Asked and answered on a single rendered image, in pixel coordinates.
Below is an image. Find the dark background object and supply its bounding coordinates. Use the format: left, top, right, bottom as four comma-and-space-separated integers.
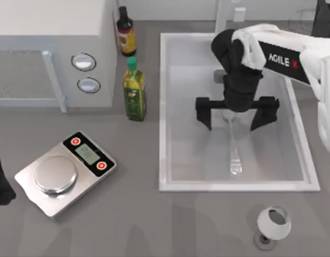
311, 0, 330, 39

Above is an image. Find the silver spoon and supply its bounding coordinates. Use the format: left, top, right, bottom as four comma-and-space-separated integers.
222, 110, 243, 176

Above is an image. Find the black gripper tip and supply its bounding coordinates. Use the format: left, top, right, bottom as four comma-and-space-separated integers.
0, 135, 17, 206

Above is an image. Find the round microwave knob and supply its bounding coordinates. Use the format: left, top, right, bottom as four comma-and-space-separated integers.
70, 52, 97, 72
76, 77, 102, 94

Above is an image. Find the white sink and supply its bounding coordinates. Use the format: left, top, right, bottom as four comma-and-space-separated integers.
158, 32, 321, 193

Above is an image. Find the green oil bottle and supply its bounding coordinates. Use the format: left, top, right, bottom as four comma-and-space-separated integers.
122, 56, 148, 122

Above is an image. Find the dark brown bottle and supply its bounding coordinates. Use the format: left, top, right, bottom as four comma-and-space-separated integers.
116, 6, 137, 57

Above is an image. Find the pale microwave door handle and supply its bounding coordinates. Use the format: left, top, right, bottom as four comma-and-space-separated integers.
41, 50, 67, 114

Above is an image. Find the microwave oven door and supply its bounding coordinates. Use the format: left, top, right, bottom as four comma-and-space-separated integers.
0, 36, 68, 113

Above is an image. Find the silver kitchen scale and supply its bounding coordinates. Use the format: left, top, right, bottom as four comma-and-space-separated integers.
14, 130, 118, 219

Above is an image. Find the tall white tap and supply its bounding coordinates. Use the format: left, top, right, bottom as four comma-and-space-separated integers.
214, 0, 247, 35

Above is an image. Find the pale microwave oven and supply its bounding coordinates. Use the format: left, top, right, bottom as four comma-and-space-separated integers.
0, 0, 119, 115

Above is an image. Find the white wine glass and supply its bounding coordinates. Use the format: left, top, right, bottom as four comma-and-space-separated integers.
253, 205, 292, 250

